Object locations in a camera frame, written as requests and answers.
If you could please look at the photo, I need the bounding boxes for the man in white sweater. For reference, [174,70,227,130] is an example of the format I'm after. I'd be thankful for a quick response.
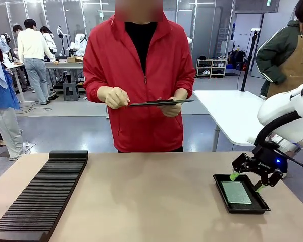
[17,18,60,106]

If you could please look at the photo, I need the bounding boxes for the person in blue shirt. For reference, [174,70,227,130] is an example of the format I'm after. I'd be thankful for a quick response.
[0,27,31,162]

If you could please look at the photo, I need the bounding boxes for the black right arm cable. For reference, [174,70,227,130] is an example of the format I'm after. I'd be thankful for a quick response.
[253,110,301,152]

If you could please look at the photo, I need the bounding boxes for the person's left forearm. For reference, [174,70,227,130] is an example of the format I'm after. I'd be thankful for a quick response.
[174,89,189,100]

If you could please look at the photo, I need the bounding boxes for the white background workbench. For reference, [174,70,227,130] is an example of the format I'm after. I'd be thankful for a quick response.
[4,59,86,104]

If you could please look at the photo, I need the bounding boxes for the dark-haired person in white top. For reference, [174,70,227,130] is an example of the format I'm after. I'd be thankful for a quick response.
[39,26,58,55]

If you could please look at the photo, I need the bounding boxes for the pile of black bags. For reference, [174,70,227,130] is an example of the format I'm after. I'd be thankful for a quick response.
[228,49,247,71]

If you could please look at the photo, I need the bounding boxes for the person in red jacket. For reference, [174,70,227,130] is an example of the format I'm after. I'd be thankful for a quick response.
[82,0,196,153]

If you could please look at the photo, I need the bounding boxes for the black plastic tray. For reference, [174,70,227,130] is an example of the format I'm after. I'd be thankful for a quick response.
[213,173,271,215]

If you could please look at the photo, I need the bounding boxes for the black clipboard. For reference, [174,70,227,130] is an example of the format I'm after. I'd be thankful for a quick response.
[128,98,195,107]

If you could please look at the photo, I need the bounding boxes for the wooden shoe shelf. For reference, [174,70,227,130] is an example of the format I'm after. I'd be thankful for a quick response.
[196,58,228,79]

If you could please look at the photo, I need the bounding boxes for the grey step stool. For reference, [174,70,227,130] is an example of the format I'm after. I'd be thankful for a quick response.
[63,81,80,102]

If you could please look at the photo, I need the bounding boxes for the black floor cable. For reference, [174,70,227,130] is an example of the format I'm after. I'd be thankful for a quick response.
[16,102,53,115]

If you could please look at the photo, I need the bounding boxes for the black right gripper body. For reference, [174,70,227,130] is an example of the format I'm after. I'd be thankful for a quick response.
[251,144,289,177]

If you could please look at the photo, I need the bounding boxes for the dark wall monitor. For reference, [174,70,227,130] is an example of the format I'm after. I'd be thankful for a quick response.
[234,0,280,13]

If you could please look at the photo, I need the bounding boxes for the person in brown apron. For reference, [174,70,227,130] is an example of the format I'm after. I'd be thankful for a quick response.
[255,0,303,99]

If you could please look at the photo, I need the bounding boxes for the person's left hand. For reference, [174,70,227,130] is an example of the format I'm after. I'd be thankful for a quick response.
[157,96,183,118]

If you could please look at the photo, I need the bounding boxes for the green perforated PCB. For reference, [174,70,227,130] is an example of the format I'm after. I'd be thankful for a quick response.
[221,180,254,205]

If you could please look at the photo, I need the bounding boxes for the person's right hand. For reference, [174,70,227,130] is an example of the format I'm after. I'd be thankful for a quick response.
[104,86,131,110]

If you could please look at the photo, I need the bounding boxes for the white side table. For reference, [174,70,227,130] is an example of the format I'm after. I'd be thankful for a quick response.
[192,89,268,152]

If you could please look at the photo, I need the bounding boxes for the black tripod pole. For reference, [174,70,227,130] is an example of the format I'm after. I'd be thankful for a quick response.
[239,28,261,92]

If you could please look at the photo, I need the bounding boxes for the black slotted PCB rack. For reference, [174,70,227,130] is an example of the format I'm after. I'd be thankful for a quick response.
[0,150,89,242]

